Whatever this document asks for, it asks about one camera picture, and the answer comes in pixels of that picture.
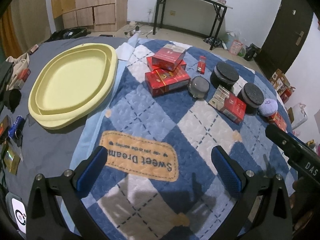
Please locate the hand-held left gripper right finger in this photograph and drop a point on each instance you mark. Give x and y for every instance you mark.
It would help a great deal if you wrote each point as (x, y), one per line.
(227, 172)

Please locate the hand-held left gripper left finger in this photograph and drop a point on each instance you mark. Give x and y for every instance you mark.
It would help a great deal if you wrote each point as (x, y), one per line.
(91, 172)

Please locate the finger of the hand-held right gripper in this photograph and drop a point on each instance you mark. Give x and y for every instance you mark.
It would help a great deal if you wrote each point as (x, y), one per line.
(280, 136)

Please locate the tiny red box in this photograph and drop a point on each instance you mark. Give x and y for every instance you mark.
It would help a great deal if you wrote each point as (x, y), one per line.
(277, 121)

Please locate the purple powder puff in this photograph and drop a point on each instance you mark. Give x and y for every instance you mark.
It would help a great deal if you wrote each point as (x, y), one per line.
(267, 107)

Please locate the black foam disc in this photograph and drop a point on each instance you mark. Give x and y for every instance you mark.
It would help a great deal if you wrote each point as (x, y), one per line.
(223, 75)
(251, 97)

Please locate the red cigarette pack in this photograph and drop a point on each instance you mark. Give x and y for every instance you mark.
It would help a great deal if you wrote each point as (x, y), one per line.
(231, 107)

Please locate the yellow plastic basin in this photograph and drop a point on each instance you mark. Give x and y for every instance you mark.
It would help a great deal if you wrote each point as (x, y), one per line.
(75, 80)

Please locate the red lighter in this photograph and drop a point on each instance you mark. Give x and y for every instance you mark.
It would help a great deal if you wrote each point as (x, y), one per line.
(201, 65)

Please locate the large red cigarette box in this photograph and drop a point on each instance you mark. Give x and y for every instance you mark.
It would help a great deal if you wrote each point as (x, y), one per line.
(167, 80)

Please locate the small red cigarette box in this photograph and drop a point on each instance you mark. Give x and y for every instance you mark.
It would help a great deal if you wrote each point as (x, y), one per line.
(149, 63)
(168, 55)

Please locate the white gift bag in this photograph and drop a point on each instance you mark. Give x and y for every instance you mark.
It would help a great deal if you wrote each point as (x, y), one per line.
(297, 116)

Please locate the grey bed sheet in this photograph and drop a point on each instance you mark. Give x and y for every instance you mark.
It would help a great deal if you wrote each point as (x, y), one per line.
(50, 155)

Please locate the stack of cartons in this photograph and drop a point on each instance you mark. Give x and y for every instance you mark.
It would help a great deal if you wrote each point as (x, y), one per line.
(280, 82)

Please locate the blue checked blanket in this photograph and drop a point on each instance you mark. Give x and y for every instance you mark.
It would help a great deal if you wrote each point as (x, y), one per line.
(150, 120)

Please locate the gold box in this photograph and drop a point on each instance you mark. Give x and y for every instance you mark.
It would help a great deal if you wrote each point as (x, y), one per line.
(11, 158)

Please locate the blue flashlight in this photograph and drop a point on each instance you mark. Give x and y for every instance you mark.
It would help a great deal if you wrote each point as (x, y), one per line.
(16, 127)

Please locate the black bag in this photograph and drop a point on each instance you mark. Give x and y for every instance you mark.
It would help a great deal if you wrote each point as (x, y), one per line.
(252, 52)

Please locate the dark brown box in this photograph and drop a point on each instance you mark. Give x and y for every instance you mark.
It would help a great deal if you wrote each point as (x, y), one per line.
(3, 126)

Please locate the pink bag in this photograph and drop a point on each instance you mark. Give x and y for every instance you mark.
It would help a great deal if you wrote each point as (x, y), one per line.
(236, 47)

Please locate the dark door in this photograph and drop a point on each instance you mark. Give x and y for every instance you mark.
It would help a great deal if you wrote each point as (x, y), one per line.
(282, 30)

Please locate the patterned dark cloth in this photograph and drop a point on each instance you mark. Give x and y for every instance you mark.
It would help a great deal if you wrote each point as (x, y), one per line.
(212, 41)

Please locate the red packet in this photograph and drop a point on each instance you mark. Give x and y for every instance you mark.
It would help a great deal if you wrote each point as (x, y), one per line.
(24, 75)

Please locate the white cloth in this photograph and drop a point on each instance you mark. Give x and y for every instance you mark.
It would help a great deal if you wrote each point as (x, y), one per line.
(126, 51)

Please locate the beige cloth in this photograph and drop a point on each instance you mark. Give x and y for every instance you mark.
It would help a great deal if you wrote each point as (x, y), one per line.
(18, 65)

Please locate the black clothes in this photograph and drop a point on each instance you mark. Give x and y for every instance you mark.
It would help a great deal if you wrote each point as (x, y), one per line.
(5, 75)

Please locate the pink box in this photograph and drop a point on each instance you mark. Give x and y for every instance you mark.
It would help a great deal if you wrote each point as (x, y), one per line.
(33, 49)

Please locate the black keyboard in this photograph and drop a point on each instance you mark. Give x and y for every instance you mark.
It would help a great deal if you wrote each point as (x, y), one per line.
(106, 35)

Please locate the black case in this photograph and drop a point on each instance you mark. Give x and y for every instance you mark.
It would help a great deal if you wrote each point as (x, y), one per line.
(67, 33)

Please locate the brown curtain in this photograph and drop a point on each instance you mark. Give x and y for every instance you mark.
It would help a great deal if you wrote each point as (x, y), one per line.
(10, 35)

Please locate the wooden wardrobe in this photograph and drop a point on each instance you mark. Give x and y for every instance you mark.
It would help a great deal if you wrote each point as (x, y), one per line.
(100, 0)

